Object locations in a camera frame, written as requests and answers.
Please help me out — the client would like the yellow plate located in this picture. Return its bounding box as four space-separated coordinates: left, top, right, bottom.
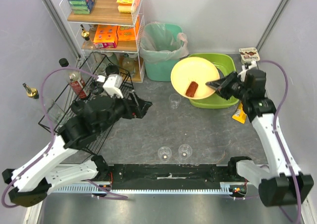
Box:
170 56 220 100

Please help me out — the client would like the spice jar with black grinder lid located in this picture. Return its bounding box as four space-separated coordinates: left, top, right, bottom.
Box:
89 80 104 95

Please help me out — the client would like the sauce bottle with black cap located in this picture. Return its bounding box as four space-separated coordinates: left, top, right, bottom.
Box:
58 58 91 100

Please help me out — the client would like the glass bottle with gold pourer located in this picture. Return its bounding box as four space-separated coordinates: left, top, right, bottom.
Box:
80 24 90 41
22 83 67 126

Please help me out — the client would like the blue ceramic plate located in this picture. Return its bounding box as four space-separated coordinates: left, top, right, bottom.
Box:
215 65 226 79

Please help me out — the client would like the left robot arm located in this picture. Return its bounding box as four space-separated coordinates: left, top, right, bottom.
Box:
1 91 152 208

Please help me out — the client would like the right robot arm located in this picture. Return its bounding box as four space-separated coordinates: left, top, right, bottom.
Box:
206 69 314 207

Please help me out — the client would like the green plastic tub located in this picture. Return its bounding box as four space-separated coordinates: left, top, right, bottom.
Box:
189 53 239 109

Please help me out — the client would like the yellow snack packet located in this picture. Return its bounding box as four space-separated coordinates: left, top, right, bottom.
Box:
232 102 247 124

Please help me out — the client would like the pudding cup with foil lid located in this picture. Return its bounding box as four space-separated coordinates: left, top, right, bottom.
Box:
239 47 260 64

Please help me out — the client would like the brown meat piece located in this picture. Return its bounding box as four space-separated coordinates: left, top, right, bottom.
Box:
185 81 199 98

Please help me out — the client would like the clear bottle on bottom shelf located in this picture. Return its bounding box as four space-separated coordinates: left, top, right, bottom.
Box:
122 54 137 77

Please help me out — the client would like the clear plastic bin liner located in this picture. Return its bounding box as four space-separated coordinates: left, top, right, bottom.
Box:
139 22 189 64

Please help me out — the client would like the teal trash bin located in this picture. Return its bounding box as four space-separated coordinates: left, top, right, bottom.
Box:
143 23 184 82

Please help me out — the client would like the orange pink box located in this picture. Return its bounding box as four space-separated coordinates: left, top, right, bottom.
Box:
93 24 118 49

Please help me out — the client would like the yellow sponge pack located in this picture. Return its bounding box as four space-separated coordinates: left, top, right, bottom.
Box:
116 0 141 13

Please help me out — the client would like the blue green sponge pack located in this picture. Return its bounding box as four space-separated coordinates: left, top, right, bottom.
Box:
68 0 96 14

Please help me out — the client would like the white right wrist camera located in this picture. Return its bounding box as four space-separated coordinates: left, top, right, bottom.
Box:
238 61 258 82

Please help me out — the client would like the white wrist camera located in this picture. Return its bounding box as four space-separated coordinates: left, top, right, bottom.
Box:
238 61 258 82
97 74 124 99

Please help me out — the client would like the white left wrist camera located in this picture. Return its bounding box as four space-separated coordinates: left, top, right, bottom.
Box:
97 74 124 99

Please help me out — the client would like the black wire dish rack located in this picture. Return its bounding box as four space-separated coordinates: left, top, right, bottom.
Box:
53 52 134 155

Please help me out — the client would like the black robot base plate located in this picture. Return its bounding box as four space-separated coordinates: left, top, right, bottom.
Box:
95 164 245 189

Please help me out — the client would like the white wire shelf rack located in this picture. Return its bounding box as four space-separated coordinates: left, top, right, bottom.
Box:
58 0 146 83

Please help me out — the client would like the white toothed cable rail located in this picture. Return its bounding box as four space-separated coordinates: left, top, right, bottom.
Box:
53 183 237 195

